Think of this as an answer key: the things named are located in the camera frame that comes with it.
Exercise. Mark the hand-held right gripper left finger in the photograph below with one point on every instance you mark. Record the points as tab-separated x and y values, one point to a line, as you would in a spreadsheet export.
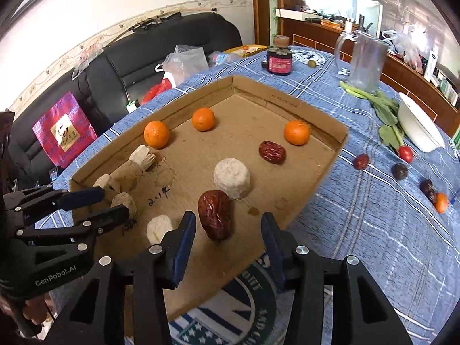
183	244

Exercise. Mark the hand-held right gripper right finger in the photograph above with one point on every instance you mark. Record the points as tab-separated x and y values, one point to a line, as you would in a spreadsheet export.
271	248

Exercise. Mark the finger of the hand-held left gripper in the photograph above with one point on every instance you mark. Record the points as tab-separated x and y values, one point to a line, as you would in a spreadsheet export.
82	198
107	218

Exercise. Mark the large red date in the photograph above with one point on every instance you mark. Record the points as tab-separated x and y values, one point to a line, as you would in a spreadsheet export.
215	215

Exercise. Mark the large orange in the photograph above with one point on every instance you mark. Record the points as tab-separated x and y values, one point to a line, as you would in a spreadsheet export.
156	134

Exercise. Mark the small orange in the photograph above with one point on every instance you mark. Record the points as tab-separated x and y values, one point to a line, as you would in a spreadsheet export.
441	203
203	119
297	133

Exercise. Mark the cardboard box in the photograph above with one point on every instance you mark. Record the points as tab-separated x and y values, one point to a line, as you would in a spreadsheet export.
233	133

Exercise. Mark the person's left hand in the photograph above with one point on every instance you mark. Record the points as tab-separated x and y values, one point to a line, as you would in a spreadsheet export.
34	312

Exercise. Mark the red gift bag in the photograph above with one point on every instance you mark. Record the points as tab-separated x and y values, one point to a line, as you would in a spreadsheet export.
64	129

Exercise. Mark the blue checked tablecloth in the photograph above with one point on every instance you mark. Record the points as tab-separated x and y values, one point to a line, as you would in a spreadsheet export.
359	240

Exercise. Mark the red plastic bag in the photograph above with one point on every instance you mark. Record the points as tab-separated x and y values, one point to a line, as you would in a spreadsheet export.
156	91

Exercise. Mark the clear plastic bag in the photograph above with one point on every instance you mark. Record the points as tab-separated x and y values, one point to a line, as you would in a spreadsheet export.
86	59
185	63

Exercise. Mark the dark plum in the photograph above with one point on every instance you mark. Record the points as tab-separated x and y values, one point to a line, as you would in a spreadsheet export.
399	171

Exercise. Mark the black leather sofa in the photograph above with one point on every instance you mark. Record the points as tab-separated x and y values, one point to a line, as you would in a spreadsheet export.
143	54

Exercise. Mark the red tomato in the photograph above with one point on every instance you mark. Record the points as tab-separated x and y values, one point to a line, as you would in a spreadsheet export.
406	154

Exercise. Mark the dark red date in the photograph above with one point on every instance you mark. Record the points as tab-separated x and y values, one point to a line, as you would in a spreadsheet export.
430	197
426	186

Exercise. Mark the green leafy vegetable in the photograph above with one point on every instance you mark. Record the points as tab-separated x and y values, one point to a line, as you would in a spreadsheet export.
386	115

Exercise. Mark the dark jar pink label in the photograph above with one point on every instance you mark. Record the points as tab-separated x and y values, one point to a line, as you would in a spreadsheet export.
278	64

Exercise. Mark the small green olive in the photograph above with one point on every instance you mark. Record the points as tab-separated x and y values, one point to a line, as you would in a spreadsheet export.
312	64

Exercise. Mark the blue plastic packet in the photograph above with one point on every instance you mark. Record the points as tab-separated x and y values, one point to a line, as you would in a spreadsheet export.
220	58

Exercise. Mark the white bowl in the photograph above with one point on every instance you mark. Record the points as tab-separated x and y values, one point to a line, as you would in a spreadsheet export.
420	125

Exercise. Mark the yellow flat box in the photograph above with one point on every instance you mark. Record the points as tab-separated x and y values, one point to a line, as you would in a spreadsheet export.
251	51

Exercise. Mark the clear glass jar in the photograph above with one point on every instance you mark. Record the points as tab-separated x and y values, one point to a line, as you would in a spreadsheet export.
366	64

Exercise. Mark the wooden cabinet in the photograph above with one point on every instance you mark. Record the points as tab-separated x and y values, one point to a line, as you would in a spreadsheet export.
413	75

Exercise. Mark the white plastic bag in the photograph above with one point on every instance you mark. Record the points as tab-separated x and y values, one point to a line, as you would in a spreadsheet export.
402	48

